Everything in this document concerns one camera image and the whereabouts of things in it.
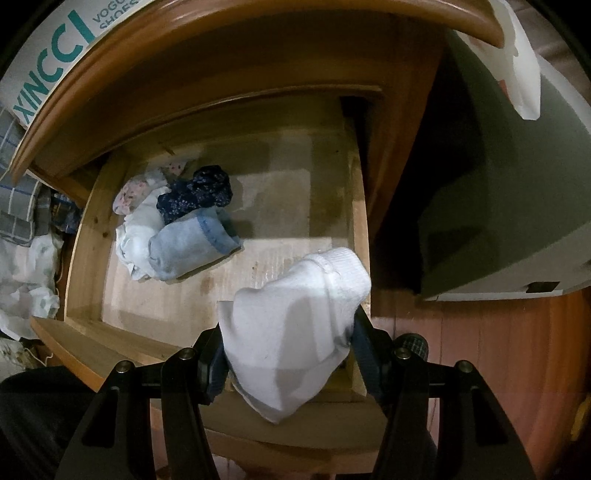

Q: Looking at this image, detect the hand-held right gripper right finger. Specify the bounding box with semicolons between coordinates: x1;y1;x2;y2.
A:
351;307;536;480

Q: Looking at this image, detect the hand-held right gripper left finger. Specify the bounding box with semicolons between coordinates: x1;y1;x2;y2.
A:
55;323;232;480

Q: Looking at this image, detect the white grey sock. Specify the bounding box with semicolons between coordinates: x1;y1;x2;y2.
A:
217;247;372;424

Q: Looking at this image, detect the wooden drawer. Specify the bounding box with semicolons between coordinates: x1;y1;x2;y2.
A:
30;97;393;476

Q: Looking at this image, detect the dark blue patterned underwear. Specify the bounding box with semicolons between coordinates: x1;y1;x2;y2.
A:
156;165;234;227

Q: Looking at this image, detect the white shoe box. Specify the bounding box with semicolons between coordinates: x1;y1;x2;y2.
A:
0;0;153;134

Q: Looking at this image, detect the white underwear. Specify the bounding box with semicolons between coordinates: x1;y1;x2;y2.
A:
115;189;171;282

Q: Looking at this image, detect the light blue sock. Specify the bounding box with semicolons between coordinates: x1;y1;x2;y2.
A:
148;208;245;282

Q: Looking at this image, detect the pink floral sock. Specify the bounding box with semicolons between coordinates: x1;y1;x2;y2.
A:
113;157;199;217

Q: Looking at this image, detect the white crumpled cloth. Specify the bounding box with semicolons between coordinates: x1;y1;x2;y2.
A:
0;233;63;342

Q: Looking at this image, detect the grey plaid cloth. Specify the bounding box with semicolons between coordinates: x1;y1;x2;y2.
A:
0;108;81;241

